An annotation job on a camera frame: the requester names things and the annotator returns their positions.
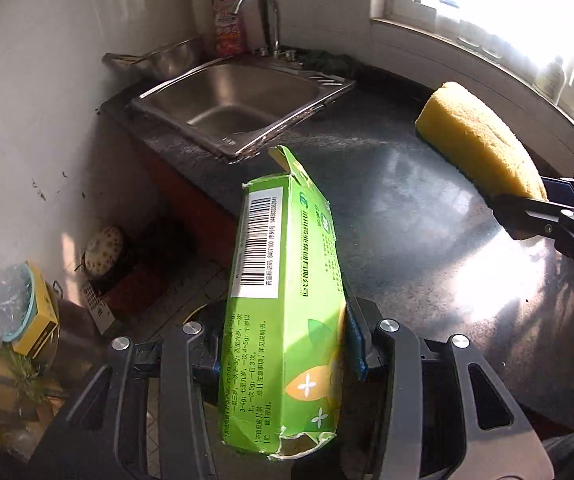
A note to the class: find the stainless steel sink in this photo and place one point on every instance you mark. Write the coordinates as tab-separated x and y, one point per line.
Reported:
233	106

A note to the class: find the rice cooker with floral lid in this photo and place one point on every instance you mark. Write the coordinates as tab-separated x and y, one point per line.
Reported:
102	252

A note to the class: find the white power strip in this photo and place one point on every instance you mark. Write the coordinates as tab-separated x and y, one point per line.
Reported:
98	310

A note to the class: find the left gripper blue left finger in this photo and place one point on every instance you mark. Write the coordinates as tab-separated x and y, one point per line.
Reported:
208	368

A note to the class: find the yellow cardboard box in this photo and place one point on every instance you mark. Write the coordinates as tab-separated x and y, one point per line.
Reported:
43	320

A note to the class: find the chrome faucet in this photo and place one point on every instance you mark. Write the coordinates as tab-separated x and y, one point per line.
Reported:
269	15

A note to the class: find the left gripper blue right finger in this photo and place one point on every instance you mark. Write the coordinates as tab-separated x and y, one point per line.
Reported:
362	318

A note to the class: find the dark green rag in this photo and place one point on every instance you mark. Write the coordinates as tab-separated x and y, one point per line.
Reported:
330	64

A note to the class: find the green cardboard box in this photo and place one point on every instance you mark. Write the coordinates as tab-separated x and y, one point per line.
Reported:
281	360

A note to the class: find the metal bowl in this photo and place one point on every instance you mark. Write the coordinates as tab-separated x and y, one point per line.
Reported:
161	64

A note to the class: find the red dish soap bottle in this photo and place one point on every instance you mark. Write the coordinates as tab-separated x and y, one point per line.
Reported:
229	36

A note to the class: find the white detergent bottle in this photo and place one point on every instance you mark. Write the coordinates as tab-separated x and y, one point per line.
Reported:
551	79

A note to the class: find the yellow sponge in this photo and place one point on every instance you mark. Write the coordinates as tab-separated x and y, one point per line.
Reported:
469	135

